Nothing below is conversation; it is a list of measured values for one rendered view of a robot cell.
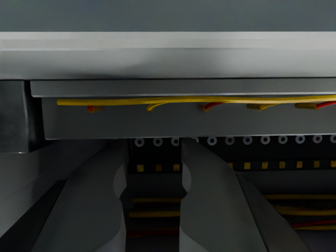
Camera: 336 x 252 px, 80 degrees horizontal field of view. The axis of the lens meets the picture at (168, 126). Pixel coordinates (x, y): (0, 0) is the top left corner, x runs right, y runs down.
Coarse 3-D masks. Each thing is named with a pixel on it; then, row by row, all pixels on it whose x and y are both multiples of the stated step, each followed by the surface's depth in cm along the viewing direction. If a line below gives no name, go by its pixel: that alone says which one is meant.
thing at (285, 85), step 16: (32, 80) 7; (48, 80) 7; (64, 80) 7; (80, 80) 7; (96, 80) 8; (112, 80) 8; (128, 80) 8; (144, 80) 8; (160, 80) 8; (176, 80) 8; (192, 80) 8; (208, 80) 8; (224, 80) 8; (240, 80) 8; (256, 80) 8; (272, 80) 8; (288, 80) 8; (304, 80) 8; (320, 80) 8; (48, 96) 8; (64, 96) 8; (80, 96) 8
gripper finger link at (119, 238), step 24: (120, 144) 11; (96, 168) 10; (120, 168) 10; (72, 192) 8; (96, 192) 8; (120, 192) 10; (48, 216) 7; (72, 216) 7; (96, 216) 7; (120, 216) 7; (48, 240) 6; (72, 240) 6; (96, 240) 6; (120, 240) 7
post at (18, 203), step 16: (96, 144) 22; (64, 160) 15; (80, 160) 18; (48, 176) 13; (64, 176) 15; (16, 192) 10; (32, 192) 11; (0, 208) 9; (16, 208) 10; (0, 224) 9
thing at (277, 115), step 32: (96, 96) 8; (128, 96) 8; (160, 96) 8; (192, 96) 7; (224, 96) 7; (256, 96) 8; (288, 96) 8; (320, 96) 7; (64, 128) 8; (96, 128) 8; (128, 128) 8; (160, 128) 8; (192, 128) 8; (224, 128) 9; (256, 128) 9; (288, 128) 9; (320, 128) 9
